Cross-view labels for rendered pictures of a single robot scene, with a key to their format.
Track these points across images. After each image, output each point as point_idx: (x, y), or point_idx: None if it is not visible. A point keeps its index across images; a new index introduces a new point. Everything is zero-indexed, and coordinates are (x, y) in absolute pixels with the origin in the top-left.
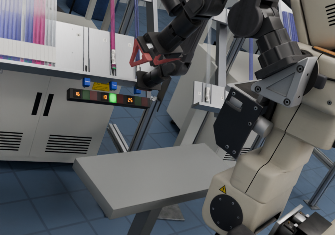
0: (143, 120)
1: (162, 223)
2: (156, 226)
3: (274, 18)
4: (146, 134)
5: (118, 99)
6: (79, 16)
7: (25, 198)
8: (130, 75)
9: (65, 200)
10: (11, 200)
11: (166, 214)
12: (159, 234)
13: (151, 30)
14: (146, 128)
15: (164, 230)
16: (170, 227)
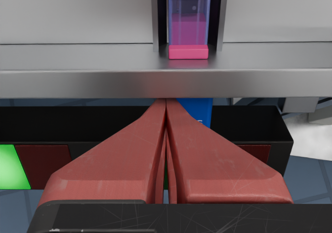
0: (276, 103)
1: (310, 168)
2: (295, 173)
3: None
4: (287, 117)
5: (37, 170)
6: None
7: (77, 99)
8: None
9: (141, 104)
10: (55, 103)
11: (326, 149)
12: (294, 194)
13: None
14: (287, 113)
15: (309, 186)
16: (324, 179)
